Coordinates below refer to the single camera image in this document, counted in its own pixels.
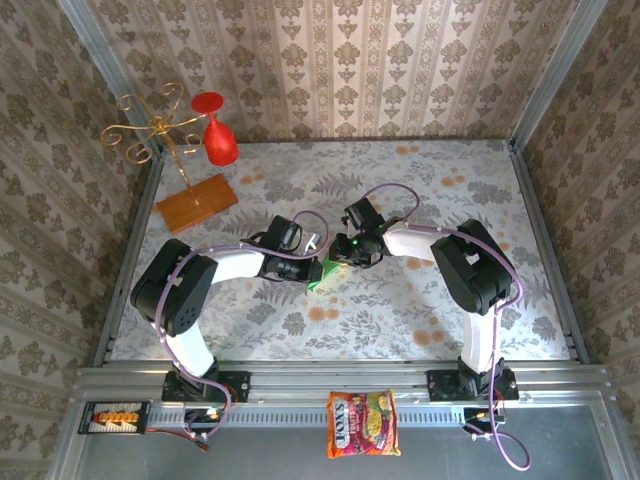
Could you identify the green paper sheet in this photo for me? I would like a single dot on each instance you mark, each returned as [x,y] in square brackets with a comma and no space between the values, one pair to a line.
[326,274]

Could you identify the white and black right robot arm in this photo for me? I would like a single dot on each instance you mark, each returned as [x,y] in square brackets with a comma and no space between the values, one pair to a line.
[475,270]

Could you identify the floral table cover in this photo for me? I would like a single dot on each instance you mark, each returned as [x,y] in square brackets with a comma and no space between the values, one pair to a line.
[350,330]

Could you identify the red wine glass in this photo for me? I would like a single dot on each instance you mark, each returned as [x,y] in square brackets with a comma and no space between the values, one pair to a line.
[220,145]

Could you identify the small left circuit board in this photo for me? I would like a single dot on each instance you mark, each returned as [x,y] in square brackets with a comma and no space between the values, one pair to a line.
[205,416]

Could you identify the small circuit board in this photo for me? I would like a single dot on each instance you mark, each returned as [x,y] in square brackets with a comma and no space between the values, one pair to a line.
[481,418]
[205,416]

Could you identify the orange candy bag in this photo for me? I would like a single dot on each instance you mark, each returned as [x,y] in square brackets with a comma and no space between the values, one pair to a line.
[362,425]

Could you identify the black board yellow connectors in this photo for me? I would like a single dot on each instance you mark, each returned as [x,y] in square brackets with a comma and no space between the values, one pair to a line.
[115,417]

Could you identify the small right circuit board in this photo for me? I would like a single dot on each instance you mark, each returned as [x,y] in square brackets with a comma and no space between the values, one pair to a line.
[481,418]

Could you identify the aluminium frame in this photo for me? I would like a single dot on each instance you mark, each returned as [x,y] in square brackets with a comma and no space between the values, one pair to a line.
[325,382]

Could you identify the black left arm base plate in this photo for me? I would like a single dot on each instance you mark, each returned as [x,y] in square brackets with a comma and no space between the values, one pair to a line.
[235,385]

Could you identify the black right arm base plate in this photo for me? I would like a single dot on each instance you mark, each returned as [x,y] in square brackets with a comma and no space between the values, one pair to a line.
[440,385]

